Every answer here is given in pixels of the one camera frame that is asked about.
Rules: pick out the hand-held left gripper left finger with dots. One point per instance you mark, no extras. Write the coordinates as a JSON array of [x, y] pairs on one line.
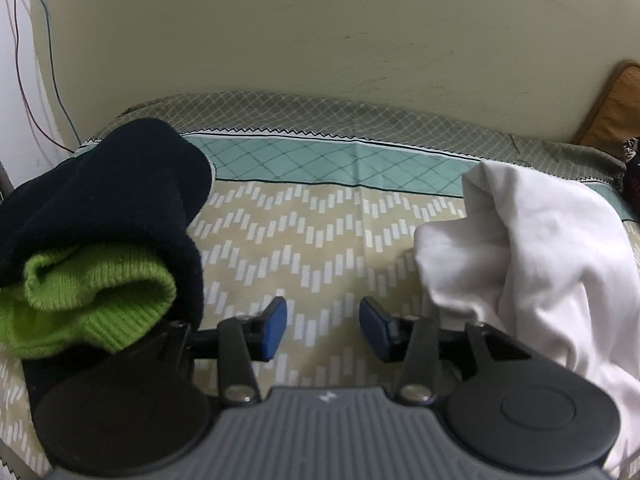
[[275, 327]]

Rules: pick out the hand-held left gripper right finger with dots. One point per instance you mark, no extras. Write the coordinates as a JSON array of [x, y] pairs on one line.
[[372, 331]]

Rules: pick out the green knit cap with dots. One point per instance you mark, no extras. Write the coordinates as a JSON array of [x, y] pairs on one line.
[[100, 312]]

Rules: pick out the white garment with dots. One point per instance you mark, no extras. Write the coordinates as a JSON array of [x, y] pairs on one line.
[[550, 260]]

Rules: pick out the dark navy knit cap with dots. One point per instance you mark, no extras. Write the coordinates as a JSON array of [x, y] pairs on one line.
[[125, 175]]

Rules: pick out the patterned bed sheet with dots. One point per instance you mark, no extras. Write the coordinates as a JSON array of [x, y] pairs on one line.
[[310, 240]]

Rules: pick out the dark patterned cloth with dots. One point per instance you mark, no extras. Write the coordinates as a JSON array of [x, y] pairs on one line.
[[632, 162]]

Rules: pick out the orange brown cushion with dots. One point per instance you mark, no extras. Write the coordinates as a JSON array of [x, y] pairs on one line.
[[617, 110]]

